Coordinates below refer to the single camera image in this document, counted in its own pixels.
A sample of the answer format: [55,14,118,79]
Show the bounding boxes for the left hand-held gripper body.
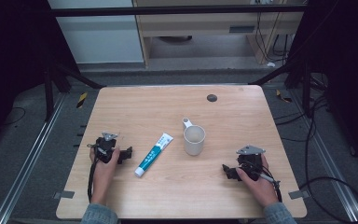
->
[87,132,121,164]

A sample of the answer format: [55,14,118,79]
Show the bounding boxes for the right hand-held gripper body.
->
[235,144,267,182]

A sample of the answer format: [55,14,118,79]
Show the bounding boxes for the white and teal toothpaste tube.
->
[133,132,174,178]

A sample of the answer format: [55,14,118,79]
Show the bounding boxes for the white cup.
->
[182,117,207,157]

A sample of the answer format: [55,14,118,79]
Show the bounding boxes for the person's left hand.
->
[89,146,121,205]

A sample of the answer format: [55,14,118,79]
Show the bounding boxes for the person's right hand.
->
[235,153,280,209]

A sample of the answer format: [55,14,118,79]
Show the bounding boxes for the yellow and black tape strip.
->
[76,91,89,109]
[275,89,293,104]

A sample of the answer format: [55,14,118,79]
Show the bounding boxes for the black metal stand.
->
[248,57,313,119]
[42,59,106,123]

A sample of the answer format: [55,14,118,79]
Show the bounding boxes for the white cabinet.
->
[48,0,145,65]

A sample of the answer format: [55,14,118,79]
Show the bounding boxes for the dark curtain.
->
[284,0,358,175]
[0,0,81,157]

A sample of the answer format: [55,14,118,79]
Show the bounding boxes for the light wooden desk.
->
[131,0,308,68]

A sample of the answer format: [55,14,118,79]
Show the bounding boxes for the right hand-held gripper cable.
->
[241,160,283,203]

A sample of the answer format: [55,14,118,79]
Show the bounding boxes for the hand-held gripper cable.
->
[87,158,100,203]
[241,160,283,203]

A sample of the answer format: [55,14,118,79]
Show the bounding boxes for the left hand-held gripper cable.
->
[87,158,100,203]

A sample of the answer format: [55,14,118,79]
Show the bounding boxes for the black looped floor cable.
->
[273,92,358,224]

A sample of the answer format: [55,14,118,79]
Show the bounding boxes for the grey metal table bracket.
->
[52,189,76,201]
[287,189,311,201]

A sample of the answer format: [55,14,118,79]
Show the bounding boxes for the aluminium floor rail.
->
[286,89,358,224]
[0,92,67,224]

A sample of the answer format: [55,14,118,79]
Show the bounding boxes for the thin black floor cable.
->
[1,106,27,128]

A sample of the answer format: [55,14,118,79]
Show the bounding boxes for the black cables under desk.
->
[254,11,295,63]

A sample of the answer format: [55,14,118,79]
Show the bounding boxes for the black horizontal frame bar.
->
[50,5,308,18]

